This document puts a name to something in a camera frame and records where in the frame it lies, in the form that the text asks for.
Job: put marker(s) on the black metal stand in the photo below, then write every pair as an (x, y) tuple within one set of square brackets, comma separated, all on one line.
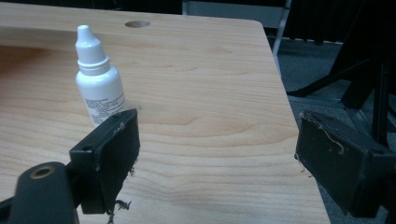
[(364, 77)]

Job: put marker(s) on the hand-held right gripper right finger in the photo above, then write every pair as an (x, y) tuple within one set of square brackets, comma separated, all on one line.
[(337, 161)]

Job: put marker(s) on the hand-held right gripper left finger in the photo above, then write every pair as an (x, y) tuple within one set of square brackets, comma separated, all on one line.
[(107, 161)]

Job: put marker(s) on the white dropper bottle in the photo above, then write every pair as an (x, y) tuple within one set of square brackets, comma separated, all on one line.
[(98, 79)]

